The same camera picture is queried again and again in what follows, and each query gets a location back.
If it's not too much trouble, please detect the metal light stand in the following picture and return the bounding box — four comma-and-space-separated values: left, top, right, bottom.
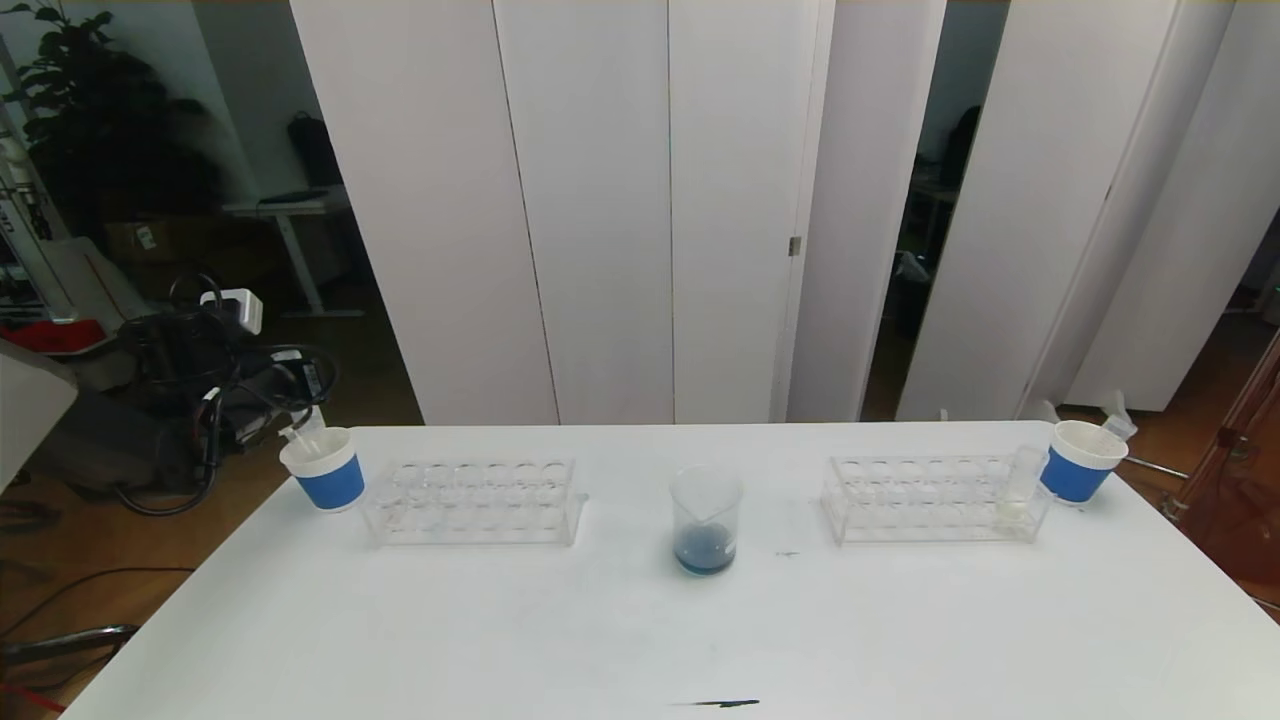
1118, 325, 1280, 521

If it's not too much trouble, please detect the blue white paper cup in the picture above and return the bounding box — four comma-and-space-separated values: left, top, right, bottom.
1040, 420, 1129, 504
279, 427, 367, 512

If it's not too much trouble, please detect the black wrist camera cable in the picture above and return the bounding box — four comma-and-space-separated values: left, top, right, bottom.
167, 271, 224, 313

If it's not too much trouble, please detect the clear plastic test tube rack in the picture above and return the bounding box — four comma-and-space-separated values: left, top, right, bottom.
362, 456, 589, 546
820, 455, 1051, 543

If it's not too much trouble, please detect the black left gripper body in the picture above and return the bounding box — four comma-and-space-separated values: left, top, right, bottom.
230, 354, 332, 444

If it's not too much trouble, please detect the brown cardboard box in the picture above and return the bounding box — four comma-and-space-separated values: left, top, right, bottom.
105, 213, 291, 299

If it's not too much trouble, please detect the dark green potted plant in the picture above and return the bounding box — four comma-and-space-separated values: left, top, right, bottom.
0, 0, 226, 246

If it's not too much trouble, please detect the clear glass beaker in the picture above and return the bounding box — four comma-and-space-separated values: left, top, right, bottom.
669, 464, 744, 577

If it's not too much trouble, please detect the white office desk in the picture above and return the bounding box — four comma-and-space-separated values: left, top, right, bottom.
223, 186, 366, 319

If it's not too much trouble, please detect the black wrist joint cable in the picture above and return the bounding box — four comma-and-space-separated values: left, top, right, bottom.
108, 395, 219, 519

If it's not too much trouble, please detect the black floor cable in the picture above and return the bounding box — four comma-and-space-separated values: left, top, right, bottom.
0, 567, 196, 641

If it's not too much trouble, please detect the test tube with pale liquid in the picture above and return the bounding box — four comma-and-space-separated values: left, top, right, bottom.
995, 444, 1044, 524

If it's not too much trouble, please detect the grey metal floor leg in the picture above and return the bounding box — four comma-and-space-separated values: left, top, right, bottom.
0, 625, 141, 663

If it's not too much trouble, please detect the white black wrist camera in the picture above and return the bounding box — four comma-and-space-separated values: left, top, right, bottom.
199, 288, 264, 337

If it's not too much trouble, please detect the graduated clear plastic test tube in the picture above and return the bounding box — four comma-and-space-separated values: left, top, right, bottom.
1100, 390, 1138, 446

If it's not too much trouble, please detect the white machine housing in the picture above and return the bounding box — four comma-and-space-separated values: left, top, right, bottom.
40, 238, 161, 331

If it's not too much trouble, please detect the black backpack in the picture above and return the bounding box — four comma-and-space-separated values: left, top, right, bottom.
286, 111, 345, 189

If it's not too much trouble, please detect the white printed column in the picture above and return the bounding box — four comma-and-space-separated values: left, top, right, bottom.
0, 35, 81, 323

